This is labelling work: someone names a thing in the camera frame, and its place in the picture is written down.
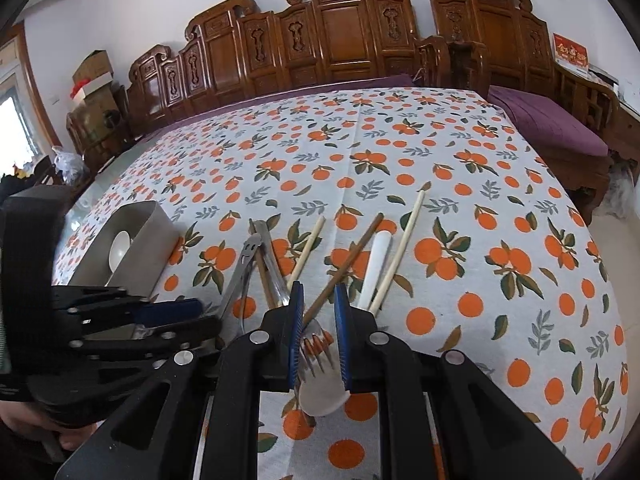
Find white plastic fork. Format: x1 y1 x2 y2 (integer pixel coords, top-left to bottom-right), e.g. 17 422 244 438
298 320 349 417

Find white plastic spoon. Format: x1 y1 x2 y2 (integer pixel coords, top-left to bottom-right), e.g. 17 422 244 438
358 231 392 310

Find light bamboo chopstick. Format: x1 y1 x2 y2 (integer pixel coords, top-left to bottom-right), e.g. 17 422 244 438
369 183 432 316
288 216 326 289

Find dark brown chopstick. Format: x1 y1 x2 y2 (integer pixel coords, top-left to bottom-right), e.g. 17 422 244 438
250 219 279 309
303 212 384 328

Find person's left hand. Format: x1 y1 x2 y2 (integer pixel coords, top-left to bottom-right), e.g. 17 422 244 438
1 401 98 451

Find white spoon in tray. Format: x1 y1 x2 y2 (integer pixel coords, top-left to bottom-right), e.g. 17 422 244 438
106 231 132 285

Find grey utensil tray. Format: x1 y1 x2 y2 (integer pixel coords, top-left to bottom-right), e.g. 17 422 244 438
68 200 180 297

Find white plastic bag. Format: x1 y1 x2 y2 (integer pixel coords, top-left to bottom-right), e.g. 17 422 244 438
52 146 87 186

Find orange print tablecloth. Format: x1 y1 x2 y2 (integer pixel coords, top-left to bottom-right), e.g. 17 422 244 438
54 88 629 479

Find cardboard boxes stack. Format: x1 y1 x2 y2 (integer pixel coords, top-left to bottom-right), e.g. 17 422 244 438
70 50 117 110

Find purple bench cushion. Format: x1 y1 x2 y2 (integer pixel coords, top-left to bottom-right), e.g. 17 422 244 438
150 74 416 136

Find purple seat cushion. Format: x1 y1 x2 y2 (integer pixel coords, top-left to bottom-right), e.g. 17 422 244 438
488 86 608 157

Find carved wooden bench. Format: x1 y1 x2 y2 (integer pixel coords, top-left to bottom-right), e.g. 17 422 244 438
127 0 450 133

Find carved wooden armchair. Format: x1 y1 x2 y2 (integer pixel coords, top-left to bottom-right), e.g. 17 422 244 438
431 0 620 221

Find red calendar card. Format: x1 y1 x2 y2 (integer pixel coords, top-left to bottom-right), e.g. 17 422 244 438
552 32 589 70

